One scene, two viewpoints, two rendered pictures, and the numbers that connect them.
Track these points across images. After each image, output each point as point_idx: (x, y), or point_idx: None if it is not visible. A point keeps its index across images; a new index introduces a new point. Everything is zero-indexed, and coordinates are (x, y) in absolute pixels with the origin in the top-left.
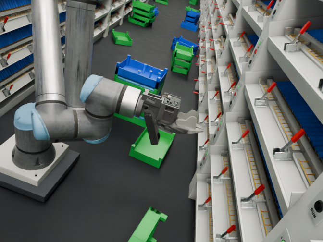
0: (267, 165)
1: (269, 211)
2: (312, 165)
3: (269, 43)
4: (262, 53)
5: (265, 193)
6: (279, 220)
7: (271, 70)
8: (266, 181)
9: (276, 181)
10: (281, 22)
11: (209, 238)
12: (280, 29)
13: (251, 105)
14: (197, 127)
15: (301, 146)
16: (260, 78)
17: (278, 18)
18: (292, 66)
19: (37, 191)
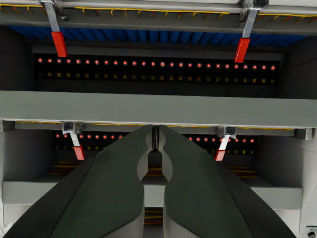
0: (72, 98)
1: (41, 21)
2: (57, 126)
3: (289, 201)
4: (310, 185)
5: (81, 23)
6: (30, 26)
7: (296, 146)
8: (112, 28)
9: (20, 112)
10: (285, 219)
11: None
12: (287, 210)
13: (240, 121)
14: (151, 148)
15: (95, 125)
16: (304, 138)
17: (289, 228)
18: (159, 204)
19: None
